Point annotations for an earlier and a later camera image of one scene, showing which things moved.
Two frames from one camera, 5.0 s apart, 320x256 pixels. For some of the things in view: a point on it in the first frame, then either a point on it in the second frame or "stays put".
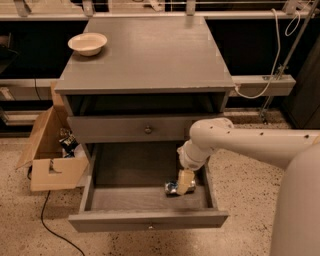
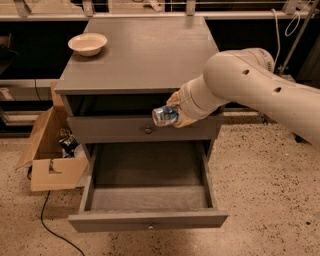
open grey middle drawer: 123,190 stays put
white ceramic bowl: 88,43 stays put
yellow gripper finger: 185,180 to 182,121
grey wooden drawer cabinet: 132,87 stays put
